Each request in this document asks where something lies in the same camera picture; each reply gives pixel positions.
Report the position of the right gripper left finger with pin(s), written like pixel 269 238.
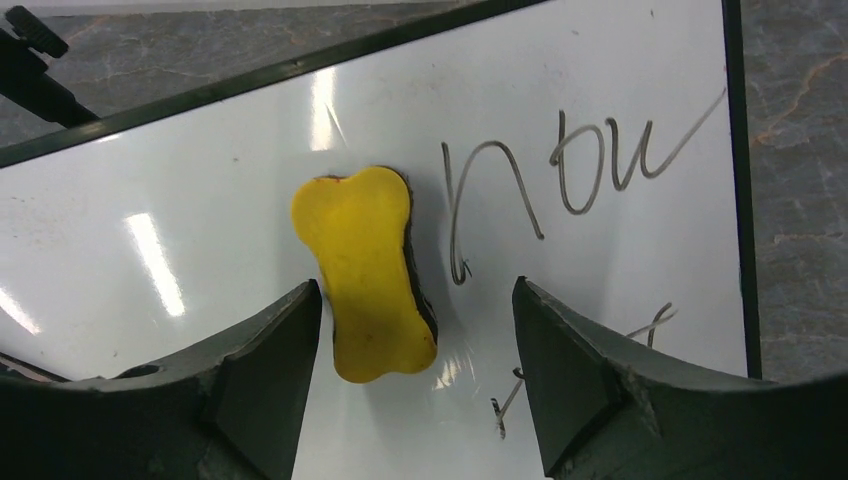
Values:
pixel 228 407

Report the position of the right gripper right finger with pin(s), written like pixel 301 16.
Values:
pixel 608 407

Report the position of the yellow bone shaped eraser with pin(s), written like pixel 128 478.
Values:
pixel 357 229

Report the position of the black framed whiteboard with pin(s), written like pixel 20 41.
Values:
pixel 596 148

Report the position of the black tripod stand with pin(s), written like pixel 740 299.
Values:
pixel 24 78

